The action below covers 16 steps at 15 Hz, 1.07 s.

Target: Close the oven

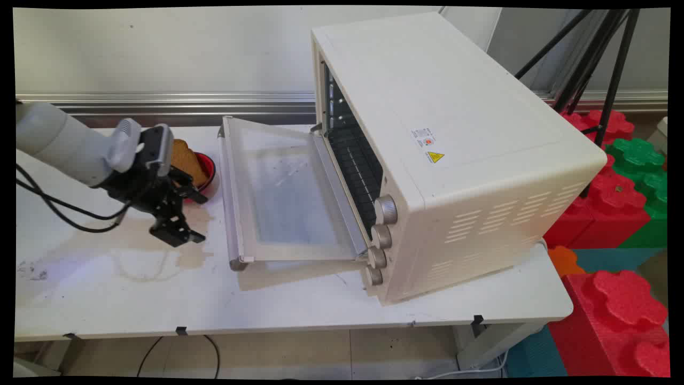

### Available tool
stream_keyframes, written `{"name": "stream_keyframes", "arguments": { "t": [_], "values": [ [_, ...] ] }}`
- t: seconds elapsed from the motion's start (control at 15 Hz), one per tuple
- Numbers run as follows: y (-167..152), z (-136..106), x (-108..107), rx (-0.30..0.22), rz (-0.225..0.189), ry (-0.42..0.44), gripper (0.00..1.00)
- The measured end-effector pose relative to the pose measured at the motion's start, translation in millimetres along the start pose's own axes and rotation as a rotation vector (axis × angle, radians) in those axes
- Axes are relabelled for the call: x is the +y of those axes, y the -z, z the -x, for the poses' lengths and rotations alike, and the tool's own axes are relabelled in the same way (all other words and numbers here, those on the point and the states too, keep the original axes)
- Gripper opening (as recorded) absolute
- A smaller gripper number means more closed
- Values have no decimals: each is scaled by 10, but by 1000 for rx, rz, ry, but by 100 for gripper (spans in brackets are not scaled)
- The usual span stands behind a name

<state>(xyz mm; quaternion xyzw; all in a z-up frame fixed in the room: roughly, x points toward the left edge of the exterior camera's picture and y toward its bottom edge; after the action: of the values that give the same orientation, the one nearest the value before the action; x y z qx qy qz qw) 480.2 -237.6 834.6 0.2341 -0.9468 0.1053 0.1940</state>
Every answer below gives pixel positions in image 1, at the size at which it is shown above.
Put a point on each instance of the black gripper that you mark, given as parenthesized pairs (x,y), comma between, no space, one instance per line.
(140,184)

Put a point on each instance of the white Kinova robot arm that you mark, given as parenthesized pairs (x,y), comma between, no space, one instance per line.
(64,141)

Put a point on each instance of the red plate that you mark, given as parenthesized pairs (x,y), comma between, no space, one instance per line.
(210,171)

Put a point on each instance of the brown toast slice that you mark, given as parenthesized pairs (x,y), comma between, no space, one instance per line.
(189,158)

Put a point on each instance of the glass oven door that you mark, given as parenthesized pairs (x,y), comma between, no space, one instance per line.
(288,192)

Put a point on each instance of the silver oven knob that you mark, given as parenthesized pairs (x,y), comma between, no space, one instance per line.
(381,236)
(386,209)
(377,258)
(374,276)

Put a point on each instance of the white label sticker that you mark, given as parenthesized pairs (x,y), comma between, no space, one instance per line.
(425,137)

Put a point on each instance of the yellow warning sticker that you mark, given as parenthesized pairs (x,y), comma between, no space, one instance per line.
(435,157)

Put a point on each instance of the cream toaster oven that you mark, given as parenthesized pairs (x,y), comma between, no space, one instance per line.
(454,133)

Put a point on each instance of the white table leg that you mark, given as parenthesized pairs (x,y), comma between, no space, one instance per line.
(497,342)

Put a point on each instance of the teal foam block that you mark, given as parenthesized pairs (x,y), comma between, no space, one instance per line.
(534,355)

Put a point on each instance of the orange foam block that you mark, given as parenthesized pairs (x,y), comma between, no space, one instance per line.
(564,261)

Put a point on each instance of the teal foam mat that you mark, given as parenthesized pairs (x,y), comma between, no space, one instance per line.
(614,259)

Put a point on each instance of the small red foam block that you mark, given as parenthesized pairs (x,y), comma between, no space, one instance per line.
(614,124)

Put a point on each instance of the large red foam block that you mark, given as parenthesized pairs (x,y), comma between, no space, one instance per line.
(614,321)

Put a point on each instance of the black tripod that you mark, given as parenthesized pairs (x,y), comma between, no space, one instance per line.
(614,75)

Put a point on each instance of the green foam block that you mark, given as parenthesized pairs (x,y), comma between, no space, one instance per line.
(638,158)

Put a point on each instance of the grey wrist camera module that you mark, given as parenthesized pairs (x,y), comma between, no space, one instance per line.
(159,147)

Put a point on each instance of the aluminium wall rail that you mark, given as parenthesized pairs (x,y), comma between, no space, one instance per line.
(160,101)

